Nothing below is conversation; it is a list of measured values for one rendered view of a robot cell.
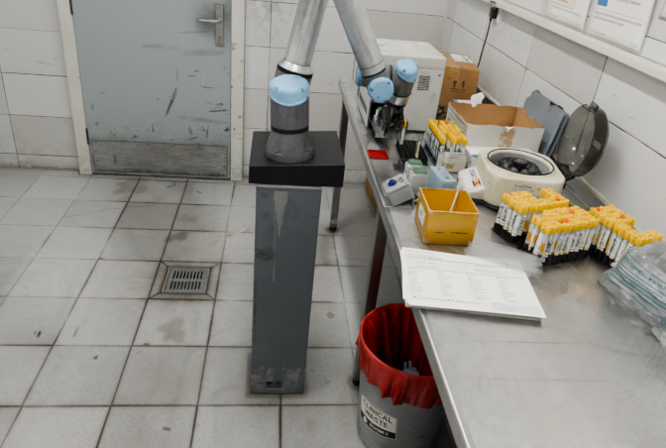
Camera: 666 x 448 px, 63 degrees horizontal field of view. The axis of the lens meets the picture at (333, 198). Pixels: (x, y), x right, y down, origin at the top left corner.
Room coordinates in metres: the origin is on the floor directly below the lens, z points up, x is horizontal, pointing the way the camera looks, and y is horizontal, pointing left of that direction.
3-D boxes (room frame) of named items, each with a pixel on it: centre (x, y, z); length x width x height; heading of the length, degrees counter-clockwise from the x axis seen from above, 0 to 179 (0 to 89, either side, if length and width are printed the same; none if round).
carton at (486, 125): (1.92, -0.56, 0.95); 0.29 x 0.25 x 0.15; 98
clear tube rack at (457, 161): (1.79, -0.37, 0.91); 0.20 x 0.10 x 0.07; 8
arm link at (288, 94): (1.56, 0.16, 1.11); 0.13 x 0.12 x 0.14; 7
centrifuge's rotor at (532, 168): (1.55, -0.56, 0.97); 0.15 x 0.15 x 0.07
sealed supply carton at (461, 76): (2.61, -0.48, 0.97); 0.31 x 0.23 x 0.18; 1
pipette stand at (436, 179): (1.45, -0.31, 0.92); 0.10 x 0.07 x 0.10; 14
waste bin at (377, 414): (1.36, -0.31, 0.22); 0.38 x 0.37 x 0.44; 8
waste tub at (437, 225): (1.28, -0.30, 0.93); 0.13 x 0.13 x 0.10; 5
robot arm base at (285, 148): (1.56, 0.15, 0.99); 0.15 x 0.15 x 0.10
